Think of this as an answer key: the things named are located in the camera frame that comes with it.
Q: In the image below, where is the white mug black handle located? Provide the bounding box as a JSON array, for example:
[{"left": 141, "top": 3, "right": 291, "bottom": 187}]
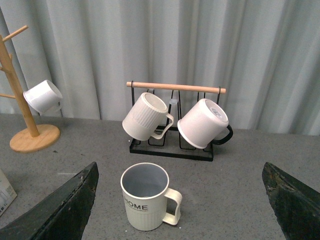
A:
[{"left": 177, "top": 98, "right": 233, "bottom": 149}]

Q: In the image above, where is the cream ribbed hanging mug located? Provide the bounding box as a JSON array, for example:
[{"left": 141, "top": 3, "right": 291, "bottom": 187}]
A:
[{"left": 122, "top": 92, "right": 174, "bottom": 141}]

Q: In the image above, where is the wooden mug tree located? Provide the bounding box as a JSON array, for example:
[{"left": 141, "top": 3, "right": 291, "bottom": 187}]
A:
[{"left": 0, "top": 25, "right": 61, "bottom": 153}]

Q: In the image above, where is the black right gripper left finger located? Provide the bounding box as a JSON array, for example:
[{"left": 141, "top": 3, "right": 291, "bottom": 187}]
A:
[{"left": 0, "top": 162, "right": 99, "bottom": 240}]

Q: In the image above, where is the cream HOME mug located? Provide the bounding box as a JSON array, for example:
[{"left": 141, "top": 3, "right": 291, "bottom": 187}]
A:
[{"left": 120, "top": 162, "right": 183, "bottom": 231}]

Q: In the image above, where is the Pascal whole milk carton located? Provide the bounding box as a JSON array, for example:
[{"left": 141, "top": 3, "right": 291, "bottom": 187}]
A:
[{"left": 0, "top": 170, "right": 17, "bottom": 215}]

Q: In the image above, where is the white mug on tree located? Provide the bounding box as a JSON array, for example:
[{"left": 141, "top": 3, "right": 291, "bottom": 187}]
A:
[{"left": 23, "top": 80, "right": 63, "bottom": 114}]

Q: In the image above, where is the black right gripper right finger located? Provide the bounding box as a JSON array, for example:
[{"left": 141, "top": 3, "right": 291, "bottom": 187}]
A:
[{"left": 262, "top": 162, "right": 320, "bottom": 240}]

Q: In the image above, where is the black wire mug rack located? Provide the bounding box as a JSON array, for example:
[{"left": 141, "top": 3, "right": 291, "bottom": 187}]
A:
[{"left": 126, "top": 81, "right": 233, "bottom": 162}]

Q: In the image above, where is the grey curtain backdrop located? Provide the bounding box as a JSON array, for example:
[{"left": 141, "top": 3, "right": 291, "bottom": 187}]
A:
[{"left": 0, "top": 0, "right": 320, "bottom": 135}]

